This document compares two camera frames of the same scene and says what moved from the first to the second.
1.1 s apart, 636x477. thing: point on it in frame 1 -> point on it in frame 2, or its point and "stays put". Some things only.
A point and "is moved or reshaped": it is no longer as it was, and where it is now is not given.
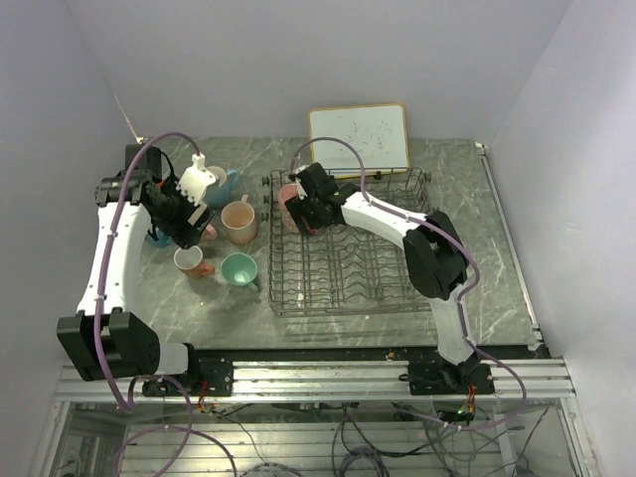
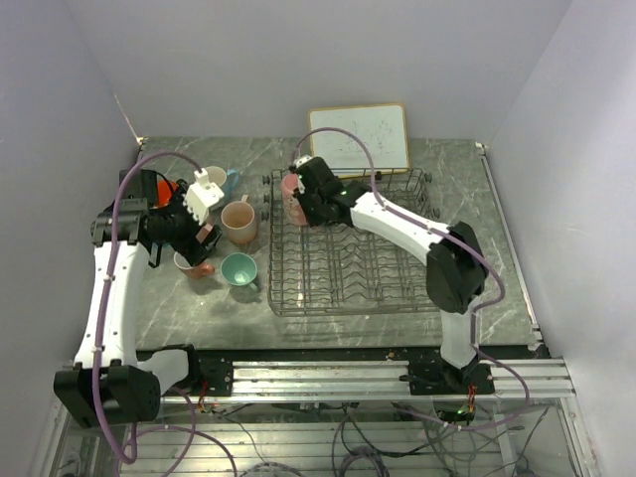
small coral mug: [190, 262] stays put
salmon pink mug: [238, 217] stays put
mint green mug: [239, 268] stays put
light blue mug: [218, 196] is moved or reshaped
